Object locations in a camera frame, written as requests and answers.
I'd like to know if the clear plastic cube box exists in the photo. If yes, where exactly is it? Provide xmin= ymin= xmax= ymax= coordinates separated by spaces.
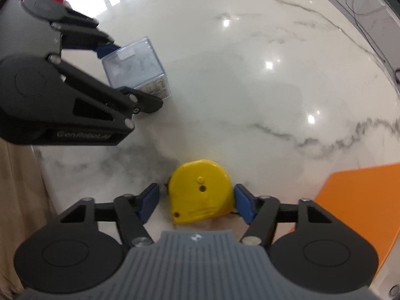
xmin=98 ymin=37 xmax=171 ymax=100

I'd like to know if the yellow tape measure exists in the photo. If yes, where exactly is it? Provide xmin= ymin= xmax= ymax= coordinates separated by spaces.
xmin=167 ymin=159 xmax=235 ymax=225

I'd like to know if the orange storage box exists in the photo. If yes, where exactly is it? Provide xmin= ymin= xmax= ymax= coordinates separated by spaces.
xmin=289 ymin=162 xmax=400 ymax=298

